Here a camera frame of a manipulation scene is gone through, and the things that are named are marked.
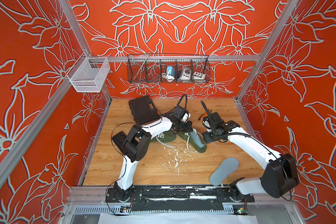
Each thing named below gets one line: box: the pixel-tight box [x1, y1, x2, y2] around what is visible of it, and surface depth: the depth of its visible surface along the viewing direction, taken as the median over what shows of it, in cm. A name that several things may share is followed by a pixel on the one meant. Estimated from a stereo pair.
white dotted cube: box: [193, 71, 206, 80], surface depth 96 cm
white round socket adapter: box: [180, 66, 192, 81], surface depth 93 cm
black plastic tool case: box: [128, 95, 161, 126], surface depth 109 cm
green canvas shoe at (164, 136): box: [149, 128, 177, 144], surface depth 92 cm
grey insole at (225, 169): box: [209, 156, 239, 187], surface depth 82 cm
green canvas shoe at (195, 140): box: [176, 128, 208, 154], surface depth 91 cm
